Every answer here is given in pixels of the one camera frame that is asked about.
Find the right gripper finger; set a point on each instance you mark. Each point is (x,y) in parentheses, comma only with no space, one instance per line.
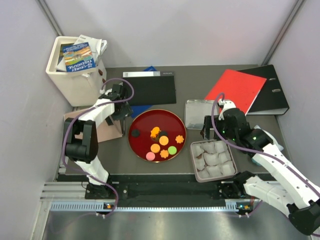
(215,136)
(207,125)

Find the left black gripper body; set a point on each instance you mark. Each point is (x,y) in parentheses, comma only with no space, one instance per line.
(125,110)

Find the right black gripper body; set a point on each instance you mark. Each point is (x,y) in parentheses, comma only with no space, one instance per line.
(229,134)

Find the black sandwich cookie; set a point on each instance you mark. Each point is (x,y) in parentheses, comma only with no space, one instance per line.
(163,133)
(135,133)

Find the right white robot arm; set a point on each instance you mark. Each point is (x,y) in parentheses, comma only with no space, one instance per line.
(299,197)

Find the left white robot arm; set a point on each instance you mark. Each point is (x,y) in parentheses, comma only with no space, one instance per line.
(81,145)

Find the silver tin lid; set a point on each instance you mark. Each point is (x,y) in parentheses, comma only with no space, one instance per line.
(195,111)

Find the blue folder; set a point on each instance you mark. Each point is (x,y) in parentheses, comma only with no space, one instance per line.
(137,110)

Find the cookie tin with paper cups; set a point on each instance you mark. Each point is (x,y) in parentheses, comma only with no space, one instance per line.
(212,161)

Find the black folder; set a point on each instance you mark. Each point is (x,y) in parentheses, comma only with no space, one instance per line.
(151,87)

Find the orange flower cookie right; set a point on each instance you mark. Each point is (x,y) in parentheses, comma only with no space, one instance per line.
(179,139)

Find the orange flower cookie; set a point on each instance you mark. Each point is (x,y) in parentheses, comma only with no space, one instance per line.
(179,139)
(164,154)

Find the white storage bin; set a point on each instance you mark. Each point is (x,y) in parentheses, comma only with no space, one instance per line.
(78,89)

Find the red folder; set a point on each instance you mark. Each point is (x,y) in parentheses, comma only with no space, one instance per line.
(240,88)

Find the pink notebook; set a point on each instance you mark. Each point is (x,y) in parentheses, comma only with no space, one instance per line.
(105,132)

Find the green sandwich cookie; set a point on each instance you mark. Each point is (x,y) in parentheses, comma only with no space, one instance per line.
(172,150)

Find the orange leaf cookie large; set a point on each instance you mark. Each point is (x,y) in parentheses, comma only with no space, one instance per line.
(155,132)

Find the red round lacquer tray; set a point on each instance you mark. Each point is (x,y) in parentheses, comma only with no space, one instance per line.
(145,122)

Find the orange flower cookie lower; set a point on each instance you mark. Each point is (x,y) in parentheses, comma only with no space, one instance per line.
(164,154)

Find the blue illustrated booklet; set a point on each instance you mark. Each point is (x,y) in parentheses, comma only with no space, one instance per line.
(78,57)

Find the white paper stack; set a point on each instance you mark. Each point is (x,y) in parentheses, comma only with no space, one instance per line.
(98,46)

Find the orange round dotted cookie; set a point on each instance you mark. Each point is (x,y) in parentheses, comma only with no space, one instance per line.
(155,148)

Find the pink sandwich cookie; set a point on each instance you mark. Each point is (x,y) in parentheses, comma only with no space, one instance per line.
(150,156)

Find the black ring binder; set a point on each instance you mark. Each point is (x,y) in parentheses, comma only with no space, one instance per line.
(271,100)

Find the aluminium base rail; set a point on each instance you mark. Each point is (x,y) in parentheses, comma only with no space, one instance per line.
(70,197)

